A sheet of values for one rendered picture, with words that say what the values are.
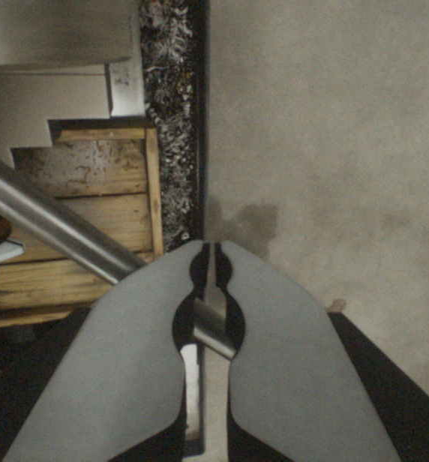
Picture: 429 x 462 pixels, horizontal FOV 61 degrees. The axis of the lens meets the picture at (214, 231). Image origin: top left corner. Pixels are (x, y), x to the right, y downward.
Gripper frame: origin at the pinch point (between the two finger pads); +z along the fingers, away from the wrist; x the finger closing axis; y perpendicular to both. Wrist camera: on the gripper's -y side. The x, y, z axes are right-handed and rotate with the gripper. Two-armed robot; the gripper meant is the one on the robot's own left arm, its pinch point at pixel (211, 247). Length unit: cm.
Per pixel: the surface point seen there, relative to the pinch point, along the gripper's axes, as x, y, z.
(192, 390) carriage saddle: -4, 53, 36
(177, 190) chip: -9, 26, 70
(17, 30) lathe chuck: -8.8, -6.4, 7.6
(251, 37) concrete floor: 11, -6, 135
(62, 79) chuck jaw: -10.8, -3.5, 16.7
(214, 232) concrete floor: 0, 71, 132
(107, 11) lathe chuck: -6.3, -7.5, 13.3
